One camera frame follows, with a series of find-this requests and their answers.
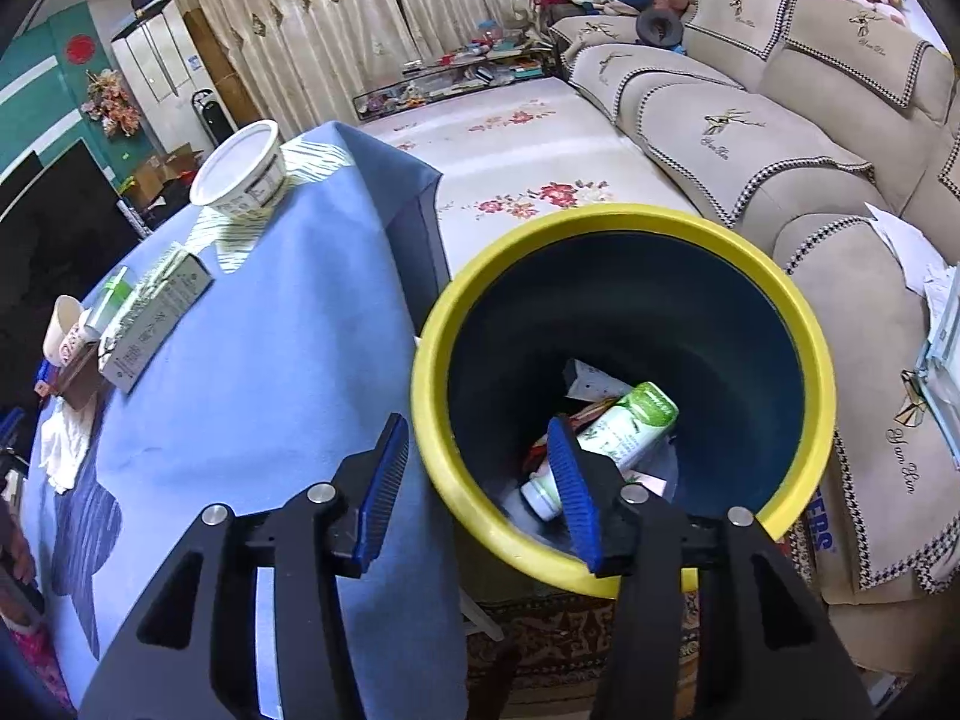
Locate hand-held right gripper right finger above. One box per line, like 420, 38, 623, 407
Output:
546, 415, 875, 720

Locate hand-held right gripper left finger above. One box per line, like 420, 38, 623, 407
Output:
79, 412, 412, 720

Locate green and white bottle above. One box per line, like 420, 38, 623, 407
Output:
520, 381, 680, 522

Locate black yellow-rimmed trash bin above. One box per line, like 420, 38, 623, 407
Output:
411, 202, 837, 599

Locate green leaf-print carton box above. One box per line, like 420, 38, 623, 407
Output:
97, 241, 215, 395

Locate clear green-capped plastic bottle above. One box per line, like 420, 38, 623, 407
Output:
79, 266, 132, 331

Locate white round plastic tub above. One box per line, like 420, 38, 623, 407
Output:
189, 120, 290, 217

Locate blue tablecloth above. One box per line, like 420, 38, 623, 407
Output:
19, 120, 470, 720

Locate white printed carton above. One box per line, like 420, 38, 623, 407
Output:
802, 495, 837, 563

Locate white foam fruit net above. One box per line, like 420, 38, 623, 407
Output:
37, 409, 95, 496

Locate small brown box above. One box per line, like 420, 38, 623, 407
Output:
49, 360, 106, 406

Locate green striped cloth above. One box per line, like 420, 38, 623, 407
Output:
184, 141, 353, 275

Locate floral white mat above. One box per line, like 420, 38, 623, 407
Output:
360, 77, 743, 278

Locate white paper cup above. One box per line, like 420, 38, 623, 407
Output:
43, 295, 102, 368

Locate pink garment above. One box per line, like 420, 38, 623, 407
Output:
11, 615, 76, 713

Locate clear plastic document bag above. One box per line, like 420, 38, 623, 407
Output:
915, 262, 960, 470

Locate beige sofa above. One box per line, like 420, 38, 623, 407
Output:
547, 0, 960, 608

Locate open cardboard box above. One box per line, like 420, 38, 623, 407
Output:
131, 146, 203, 203

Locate white tower fan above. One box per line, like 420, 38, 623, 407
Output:
191, 88, 235, 143

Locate loose white papers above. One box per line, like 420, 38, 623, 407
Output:
864, 201, 960, 308

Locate cluttered glass coffee table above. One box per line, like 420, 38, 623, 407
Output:
352, 37, 560, 121

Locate black flat television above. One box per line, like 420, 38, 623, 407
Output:
0, 139, 143, 350

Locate dark round cushion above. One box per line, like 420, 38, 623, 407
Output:
636, 6, 685, 50

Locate white standing air conditioner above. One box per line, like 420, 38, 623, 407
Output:
111, 0, 207, 121

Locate white table frame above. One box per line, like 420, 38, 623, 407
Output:
457, 592, 500, 642

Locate artificial flower wall decoration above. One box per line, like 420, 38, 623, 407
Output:
81, 69, 143, 137

